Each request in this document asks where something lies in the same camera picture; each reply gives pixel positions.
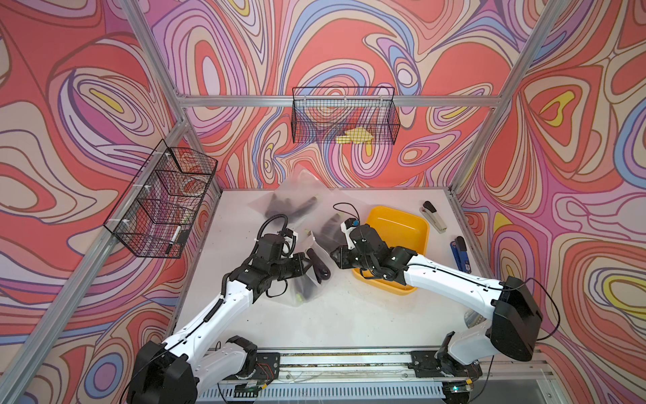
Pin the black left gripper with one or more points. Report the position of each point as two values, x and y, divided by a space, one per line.
299 268

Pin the grey black stapler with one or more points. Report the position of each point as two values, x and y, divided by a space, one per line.
430 213

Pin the yellow plastic tray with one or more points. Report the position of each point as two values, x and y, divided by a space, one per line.
396 228

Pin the aluminium frame post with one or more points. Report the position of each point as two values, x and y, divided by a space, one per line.
87 106
546 21

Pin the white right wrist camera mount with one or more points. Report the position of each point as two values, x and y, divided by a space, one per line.
347 227

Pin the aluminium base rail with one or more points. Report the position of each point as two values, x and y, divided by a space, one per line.
392 375

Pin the black wire basket back wall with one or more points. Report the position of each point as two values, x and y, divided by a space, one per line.
320 113

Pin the blue black tool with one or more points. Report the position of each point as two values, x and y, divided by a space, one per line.
460 253

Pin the aluminium frame post right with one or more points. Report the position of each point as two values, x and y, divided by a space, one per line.
546 21

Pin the yellow cloth in basket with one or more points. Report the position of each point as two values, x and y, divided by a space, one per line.
357 135

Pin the black wire basket wall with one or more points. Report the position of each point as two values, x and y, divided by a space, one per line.
320 113
168 191

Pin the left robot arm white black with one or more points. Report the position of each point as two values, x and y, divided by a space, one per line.
181 367

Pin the black wire basket left wall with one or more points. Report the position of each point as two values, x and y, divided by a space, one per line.
168 191

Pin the clear zip-top plastic bag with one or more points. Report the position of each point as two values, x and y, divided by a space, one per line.
300 185

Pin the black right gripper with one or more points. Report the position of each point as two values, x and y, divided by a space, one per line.
341 260

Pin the aluminium frame post left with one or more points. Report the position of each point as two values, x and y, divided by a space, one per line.
87 106

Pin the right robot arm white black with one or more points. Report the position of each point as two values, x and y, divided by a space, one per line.
511 317

